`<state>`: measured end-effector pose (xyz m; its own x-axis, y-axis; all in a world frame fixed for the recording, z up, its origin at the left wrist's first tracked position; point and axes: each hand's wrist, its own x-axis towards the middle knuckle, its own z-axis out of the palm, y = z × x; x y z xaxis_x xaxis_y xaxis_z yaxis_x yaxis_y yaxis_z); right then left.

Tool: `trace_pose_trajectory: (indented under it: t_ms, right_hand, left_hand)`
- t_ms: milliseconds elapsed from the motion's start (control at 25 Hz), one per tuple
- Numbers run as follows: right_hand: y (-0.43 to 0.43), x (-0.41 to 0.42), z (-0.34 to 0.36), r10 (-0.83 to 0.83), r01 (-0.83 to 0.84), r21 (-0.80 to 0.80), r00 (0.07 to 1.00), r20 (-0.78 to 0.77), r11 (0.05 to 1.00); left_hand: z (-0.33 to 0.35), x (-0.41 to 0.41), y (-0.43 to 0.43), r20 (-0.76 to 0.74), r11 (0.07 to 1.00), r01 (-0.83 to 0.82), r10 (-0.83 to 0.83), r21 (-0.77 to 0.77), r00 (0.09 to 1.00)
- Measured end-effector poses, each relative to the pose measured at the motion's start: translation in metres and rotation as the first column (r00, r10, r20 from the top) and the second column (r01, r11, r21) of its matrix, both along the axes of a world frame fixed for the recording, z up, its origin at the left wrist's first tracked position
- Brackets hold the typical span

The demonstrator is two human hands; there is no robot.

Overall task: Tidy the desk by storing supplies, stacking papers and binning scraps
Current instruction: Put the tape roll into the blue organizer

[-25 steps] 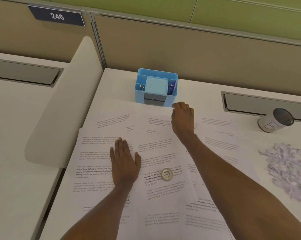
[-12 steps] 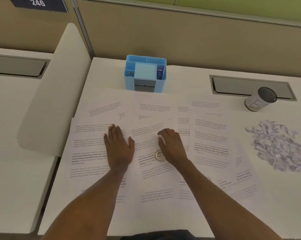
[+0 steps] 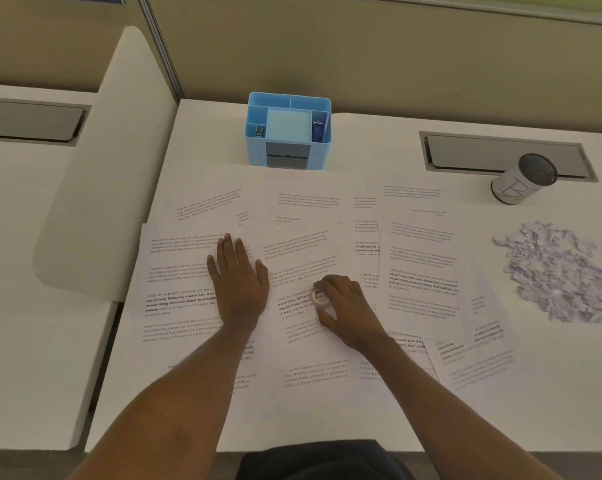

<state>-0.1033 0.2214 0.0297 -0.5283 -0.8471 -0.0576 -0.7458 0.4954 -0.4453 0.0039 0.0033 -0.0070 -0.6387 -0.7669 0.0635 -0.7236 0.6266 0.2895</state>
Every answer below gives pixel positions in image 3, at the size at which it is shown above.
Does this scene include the person's right hand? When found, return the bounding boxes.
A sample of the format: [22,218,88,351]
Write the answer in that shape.
[312,274,389,353]

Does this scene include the person's left hand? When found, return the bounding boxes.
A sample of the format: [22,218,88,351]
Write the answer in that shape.
[207,234,271,331]

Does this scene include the printed paper sheet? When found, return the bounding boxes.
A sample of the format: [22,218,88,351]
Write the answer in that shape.
[123,223,269,420]

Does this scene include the person's right forearm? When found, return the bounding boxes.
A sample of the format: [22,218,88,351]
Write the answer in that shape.
[363,337,569,480]

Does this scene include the person's left forearm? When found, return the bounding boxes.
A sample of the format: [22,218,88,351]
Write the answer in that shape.
[66,322,257,480]

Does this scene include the spread of printed papers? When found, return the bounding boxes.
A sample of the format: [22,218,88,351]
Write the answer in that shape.
[123,165,536,440]

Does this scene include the grey organizer drawer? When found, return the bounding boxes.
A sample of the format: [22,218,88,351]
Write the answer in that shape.
[265,142,312,170]

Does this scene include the blue plastic desk organizer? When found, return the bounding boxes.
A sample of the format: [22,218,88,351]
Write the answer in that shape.
[244,92,332,171]

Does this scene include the white desk side panel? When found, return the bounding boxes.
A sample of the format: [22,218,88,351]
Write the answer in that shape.
[31,26,180,303]

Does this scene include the black garment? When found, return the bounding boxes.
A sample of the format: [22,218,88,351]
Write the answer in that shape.
[235,439,402,480]

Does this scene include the light blue sticky note pad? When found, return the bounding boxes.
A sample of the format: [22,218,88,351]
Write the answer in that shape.
[265,107,313,144]

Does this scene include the white neighbouring desk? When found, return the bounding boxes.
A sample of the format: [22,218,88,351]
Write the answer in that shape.
[0,83,120,451]

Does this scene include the pile of torn paper scraps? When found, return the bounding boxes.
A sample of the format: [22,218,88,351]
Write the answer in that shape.
[491,221,602,325]

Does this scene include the white wrapped mesh pen cup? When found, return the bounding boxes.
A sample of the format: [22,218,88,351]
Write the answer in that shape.
[490,153,559,206]

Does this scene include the beige partition screen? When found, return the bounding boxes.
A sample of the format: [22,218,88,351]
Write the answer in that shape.
[0,0,178,94]
[146,0,602,135]

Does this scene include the grey desk cable hatch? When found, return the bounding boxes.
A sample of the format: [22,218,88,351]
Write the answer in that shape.
[0,97,92,147]
[419,130,599,184]

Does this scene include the grey metal partition post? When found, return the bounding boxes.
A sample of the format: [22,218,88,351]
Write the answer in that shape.
[134,0,185,101]

